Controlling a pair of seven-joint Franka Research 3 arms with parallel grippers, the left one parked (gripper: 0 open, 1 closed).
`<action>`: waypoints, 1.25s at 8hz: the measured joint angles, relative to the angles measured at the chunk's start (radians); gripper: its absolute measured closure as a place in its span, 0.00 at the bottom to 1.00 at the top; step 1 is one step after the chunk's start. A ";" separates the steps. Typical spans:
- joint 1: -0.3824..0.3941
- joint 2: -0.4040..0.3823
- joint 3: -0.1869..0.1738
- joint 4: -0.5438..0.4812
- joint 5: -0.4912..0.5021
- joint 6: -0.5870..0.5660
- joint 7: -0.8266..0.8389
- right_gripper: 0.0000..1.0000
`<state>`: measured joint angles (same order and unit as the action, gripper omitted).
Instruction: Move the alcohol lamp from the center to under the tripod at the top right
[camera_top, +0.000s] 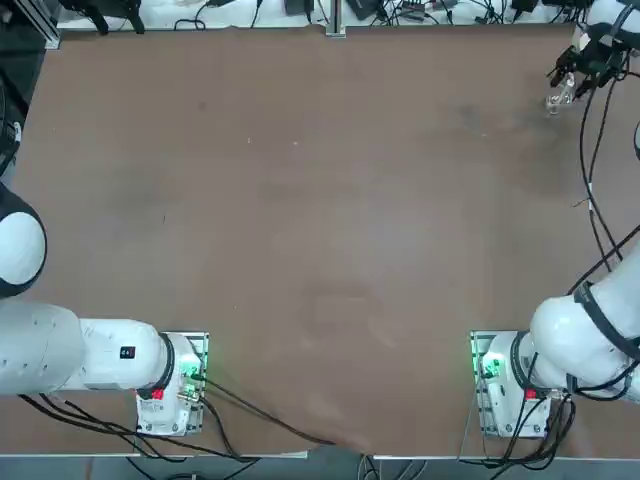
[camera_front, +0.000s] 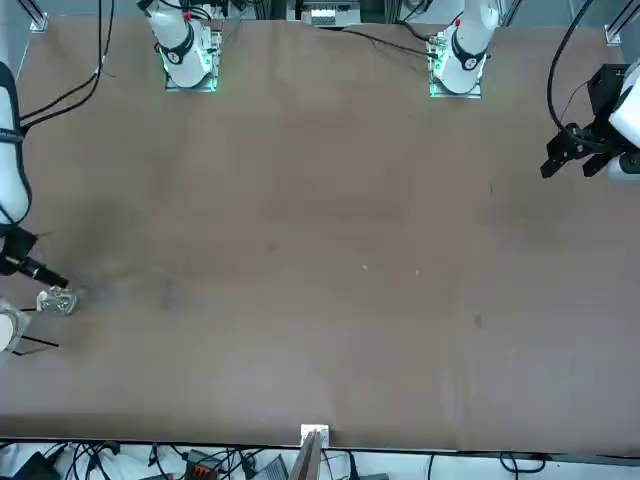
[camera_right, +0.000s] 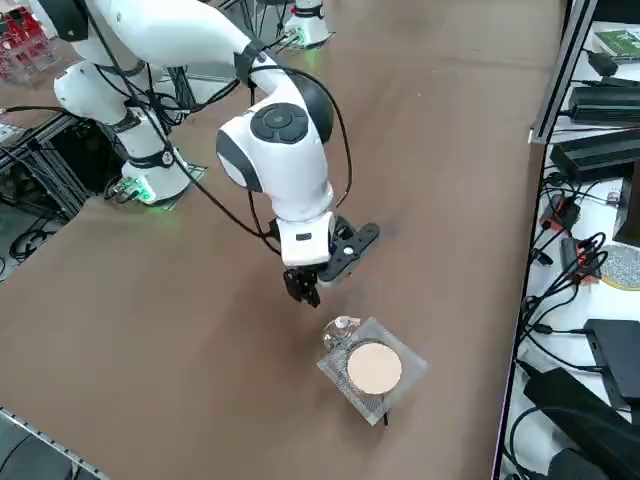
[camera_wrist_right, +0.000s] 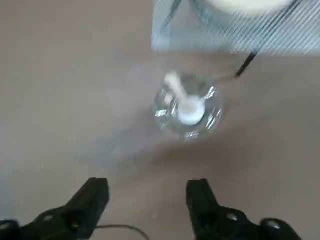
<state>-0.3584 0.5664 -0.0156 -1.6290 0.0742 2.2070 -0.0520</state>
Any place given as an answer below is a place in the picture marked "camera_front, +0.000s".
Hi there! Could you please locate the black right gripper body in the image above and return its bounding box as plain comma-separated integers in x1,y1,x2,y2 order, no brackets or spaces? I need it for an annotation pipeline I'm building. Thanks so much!
0,226,39,278

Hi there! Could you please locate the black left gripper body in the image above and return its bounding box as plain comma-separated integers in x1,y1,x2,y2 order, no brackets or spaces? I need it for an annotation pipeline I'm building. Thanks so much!
587,63,630,151

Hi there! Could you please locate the clear glass alcohol lamp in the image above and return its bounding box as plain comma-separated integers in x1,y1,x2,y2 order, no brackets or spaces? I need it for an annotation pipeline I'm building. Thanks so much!
35,288,82,317

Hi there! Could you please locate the black metal tripod stand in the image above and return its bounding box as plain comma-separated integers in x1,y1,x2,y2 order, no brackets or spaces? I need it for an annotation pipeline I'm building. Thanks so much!
12,307,61,357

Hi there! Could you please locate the aluminium corner profile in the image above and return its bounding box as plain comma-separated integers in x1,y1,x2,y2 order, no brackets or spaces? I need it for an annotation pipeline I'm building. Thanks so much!
27,0,51,34
602,8,640,49

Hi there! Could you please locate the black power adapter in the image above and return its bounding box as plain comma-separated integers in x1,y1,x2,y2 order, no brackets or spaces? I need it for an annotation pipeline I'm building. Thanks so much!
9,452,62,480

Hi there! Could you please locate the black hub with red ports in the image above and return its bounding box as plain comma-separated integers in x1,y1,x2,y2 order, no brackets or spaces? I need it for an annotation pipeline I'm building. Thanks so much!
183,449,224,479

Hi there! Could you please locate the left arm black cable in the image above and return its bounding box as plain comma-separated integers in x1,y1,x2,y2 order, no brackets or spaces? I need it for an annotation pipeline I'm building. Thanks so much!
546,0,599,134

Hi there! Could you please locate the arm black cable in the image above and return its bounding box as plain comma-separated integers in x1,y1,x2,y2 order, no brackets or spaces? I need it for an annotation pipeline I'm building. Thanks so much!
546,0,599,134
17,0,117,129

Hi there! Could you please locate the long black cable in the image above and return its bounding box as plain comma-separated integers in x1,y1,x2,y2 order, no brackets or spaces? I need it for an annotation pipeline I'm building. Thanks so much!
338,27,434,56

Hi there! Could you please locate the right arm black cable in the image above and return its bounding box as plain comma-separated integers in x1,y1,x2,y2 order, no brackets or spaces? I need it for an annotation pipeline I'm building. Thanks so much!
17,0,117,129

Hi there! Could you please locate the white post bracket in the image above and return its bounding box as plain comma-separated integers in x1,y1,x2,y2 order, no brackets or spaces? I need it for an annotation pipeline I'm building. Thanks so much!
299,423,332,447

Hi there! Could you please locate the aluminium vertical post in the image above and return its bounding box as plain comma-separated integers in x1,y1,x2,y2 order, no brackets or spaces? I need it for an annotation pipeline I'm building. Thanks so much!
289,430,324,480

